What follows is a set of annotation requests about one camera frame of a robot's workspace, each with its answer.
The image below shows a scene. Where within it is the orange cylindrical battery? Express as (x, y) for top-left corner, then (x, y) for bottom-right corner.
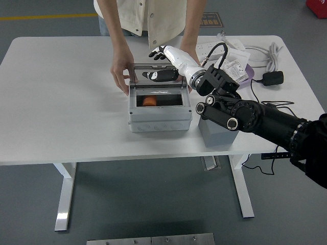
(142, 95), (157, 107)

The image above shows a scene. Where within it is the black table control panel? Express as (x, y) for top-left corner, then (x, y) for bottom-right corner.
(260, 152), (292, 160)

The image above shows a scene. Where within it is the transparent hinged box lid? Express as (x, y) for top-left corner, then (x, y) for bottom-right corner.
(129, 63), (189, 89)

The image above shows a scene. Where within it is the red object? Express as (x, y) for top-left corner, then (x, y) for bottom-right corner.
(306, 0), (327, 19)

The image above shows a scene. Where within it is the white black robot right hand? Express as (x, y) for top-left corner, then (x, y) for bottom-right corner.
(142, 45), (205, 84)

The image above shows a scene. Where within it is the person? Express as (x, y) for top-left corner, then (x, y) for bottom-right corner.
(93, 0), (207, 96)

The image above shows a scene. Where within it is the brown floor sign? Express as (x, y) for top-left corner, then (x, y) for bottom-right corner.
(199, 12), (224, 29)

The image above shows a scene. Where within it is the white power cord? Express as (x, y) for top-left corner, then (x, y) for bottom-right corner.
(242, 42), (285, 72)

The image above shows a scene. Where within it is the yellow floor tape line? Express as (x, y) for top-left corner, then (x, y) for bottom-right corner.
(0, 13), (99, 21)

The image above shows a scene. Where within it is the white power strip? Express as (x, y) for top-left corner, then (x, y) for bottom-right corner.
(195, 42), (230, 57)

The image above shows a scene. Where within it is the black power adapter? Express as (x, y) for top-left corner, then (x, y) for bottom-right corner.
(261, 70), (284, 87)

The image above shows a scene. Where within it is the grey plastic junction box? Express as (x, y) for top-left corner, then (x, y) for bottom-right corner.
(127, 85), (193, 133)

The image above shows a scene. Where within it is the grey metal floor plate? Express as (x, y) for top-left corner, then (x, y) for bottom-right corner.
(200, 156), (222, 171)

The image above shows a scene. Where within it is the white table leg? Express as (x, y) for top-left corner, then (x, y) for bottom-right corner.
(228, 153), (255, 218)
(53, 162), (77, 232)

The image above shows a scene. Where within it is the person's right hand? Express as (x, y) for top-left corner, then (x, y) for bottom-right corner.
(110, 52), (140, 96)

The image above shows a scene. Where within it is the white socket with printed label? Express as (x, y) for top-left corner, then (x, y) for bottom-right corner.
(222, 60), (249, 84)

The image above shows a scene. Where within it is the person's left hand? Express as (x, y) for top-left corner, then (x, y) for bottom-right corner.
(180, 45), (201, 67)

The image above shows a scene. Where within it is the thin black adapter cable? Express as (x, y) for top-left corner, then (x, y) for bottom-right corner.
(241, 78), (297, 176)

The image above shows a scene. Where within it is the white power plug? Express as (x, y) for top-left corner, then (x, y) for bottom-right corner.
(216, 30), (229, 43)

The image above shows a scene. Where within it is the grey block holder with hole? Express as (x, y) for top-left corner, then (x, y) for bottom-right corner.
(198, 116), (240, 148)

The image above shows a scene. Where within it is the grey metal plate with screws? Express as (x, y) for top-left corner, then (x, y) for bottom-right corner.
(86, 237), (152, 245)
(151, 232), (215, 245)

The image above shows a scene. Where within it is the small white adapter box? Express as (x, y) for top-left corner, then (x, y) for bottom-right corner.
(228, 39), (246, 51)

